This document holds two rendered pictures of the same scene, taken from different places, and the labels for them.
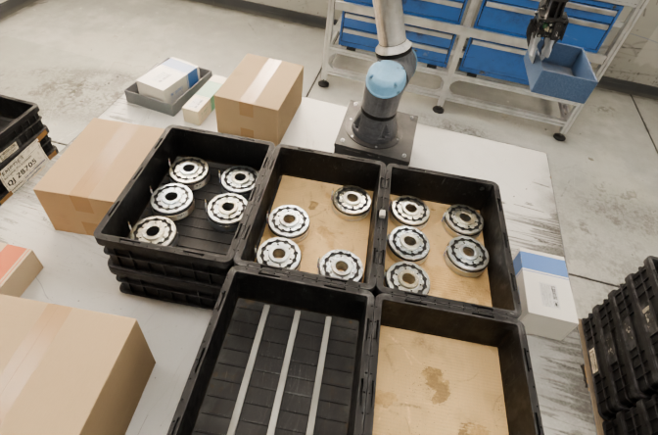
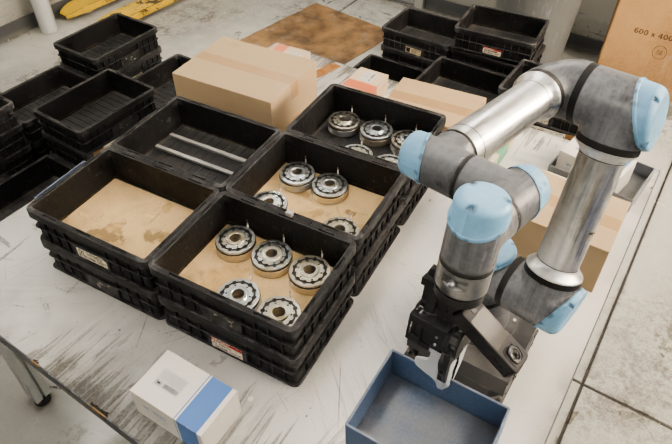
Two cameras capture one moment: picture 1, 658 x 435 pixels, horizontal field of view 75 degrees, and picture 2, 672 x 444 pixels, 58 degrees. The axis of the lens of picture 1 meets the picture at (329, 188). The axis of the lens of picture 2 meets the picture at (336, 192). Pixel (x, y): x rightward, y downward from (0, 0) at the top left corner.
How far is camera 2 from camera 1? 169 cm
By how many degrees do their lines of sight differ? 76
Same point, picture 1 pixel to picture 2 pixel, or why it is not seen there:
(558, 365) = (122, 390)
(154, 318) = not seen: hidden behind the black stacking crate
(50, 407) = (238, 80)
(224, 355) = (241, 148)
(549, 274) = (190, 400)
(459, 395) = (140, 245)
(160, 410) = not seen: hidden behind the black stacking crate
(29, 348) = (273, 74)
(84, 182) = (404, 94)
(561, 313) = (148, 380)
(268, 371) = (219, 162)
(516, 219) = not seen: outside the picture
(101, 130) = (467, 101)
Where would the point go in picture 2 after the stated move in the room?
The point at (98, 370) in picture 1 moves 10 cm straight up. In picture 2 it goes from (247, 91) to (244, 64)
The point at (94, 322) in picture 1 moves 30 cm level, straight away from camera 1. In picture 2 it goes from (276, 90) to (359, 71)
